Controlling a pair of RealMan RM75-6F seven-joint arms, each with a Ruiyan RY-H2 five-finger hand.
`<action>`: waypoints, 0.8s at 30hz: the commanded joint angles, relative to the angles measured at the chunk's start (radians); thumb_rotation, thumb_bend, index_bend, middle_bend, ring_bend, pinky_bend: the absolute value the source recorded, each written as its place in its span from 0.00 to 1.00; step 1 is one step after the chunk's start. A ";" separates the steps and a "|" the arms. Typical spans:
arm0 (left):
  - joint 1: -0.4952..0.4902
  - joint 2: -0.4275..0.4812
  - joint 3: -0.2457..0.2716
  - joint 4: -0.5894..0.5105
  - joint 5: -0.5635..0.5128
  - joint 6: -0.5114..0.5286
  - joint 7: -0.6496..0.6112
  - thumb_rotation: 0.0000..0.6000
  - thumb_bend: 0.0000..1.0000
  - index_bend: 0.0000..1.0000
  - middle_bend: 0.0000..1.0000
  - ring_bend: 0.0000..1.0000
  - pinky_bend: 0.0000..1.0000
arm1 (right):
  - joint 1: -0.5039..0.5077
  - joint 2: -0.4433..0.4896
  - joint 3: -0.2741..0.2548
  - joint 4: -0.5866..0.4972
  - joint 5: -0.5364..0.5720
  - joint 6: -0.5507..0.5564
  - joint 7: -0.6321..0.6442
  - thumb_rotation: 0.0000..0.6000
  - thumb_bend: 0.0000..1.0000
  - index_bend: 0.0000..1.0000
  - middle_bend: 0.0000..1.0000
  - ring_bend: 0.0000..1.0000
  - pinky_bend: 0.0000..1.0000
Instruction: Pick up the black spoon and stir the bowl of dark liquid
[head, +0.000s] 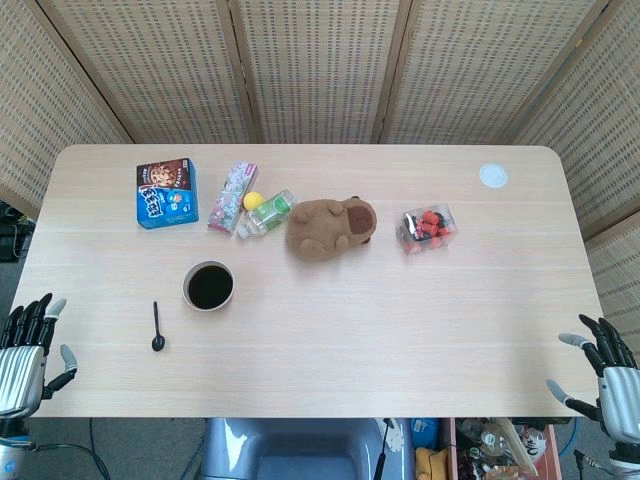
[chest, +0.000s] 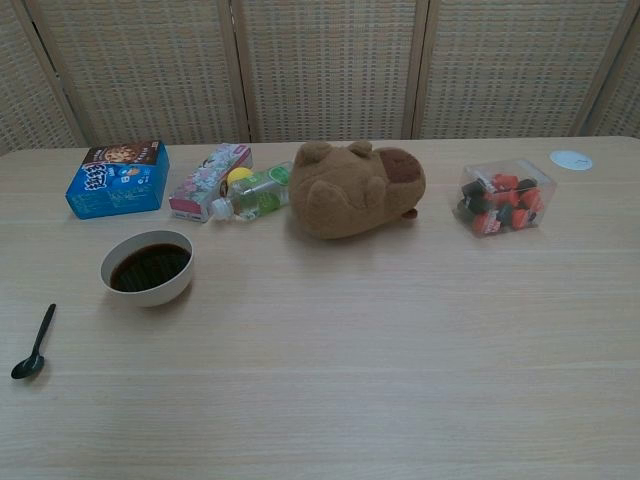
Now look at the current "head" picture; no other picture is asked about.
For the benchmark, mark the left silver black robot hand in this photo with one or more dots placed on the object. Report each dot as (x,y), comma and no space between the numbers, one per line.
(20,370)

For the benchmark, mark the orange crate of clutter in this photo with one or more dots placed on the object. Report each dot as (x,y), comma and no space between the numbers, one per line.
(500,450)

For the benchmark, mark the pink snack packet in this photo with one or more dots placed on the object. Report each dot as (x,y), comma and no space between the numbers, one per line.
(231,197)

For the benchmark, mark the yellow cloth bundle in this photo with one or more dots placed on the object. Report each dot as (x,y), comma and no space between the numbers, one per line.
(431,465)

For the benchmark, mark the brown capybara plush toy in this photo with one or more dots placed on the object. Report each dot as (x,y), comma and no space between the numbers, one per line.
(320,230)

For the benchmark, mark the blue snack box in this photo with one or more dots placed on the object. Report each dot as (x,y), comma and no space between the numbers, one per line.
(167,200)

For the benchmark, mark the white round table grommet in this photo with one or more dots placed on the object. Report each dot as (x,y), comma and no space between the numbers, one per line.
(493,175)

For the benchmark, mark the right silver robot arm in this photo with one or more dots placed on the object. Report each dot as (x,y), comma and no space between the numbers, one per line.
(625,460)

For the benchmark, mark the cup of dark coffee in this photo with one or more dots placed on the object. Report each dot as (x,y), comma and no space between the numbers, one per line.
(210,287)

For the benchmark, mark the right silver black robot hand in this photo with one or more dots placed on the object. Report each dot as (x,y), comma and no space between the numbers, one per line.
(620,395)

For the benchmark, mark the yellow ball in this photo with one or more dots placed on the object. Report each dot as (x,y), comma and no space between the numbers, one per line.
(253,200)

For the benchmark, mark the clear bottle with green label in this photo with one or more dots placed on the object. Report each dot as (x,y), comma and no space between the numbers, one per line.
(270,212)

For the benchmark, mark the clear box of red black pieces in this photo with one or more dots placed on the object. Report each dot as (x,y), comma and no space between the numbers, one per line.
(427,227)

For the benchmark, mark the grey robot torso base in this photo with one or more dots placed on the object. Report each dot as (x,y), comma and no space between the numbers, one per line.
(300,450)

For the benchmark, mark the dark equipment behind screen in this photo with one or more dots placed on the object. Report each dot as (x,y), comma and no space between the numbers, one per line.
(12,235)

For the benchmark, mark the black plastic spoon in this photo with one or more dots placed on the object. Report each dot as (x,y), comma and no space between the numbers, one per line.
(158,343)

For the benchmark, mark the blue container under table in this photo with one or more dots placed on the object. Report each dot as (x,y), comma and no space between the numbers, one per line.
(425,432)

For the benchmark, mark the woven bamboo folding screen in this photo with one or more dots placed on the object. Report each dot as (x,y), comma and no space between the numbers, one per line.
(320,70)

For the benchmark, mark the white perforated bracket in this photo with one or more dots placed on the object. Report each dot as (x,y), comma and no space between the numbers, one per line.
(395,437)

